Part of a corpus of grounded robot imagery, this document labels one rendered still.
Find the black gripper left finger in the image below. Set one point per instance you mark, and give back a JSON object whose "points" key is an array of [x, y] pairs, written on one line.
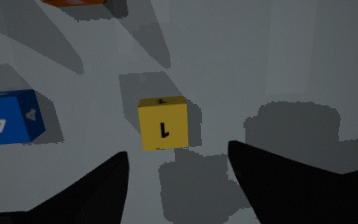
{"points": [[96, 198]]}

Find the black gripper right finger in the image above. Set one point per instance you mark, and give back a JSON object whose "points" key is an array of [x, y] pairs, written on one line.
{"points": [[285, 191]]}

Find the yellow block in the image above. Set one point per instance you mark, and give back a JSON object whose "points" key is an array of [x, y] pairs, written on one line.
{"points": [[163, 123]]}

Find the orange block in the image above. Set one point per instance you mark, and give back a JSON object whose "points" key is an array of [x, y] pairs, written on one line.
{"points": [[63, 3]]}

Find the blue block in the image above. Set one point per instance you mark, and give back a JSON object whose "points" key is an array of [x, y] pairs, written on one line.
{"points": [[20, 117]]}

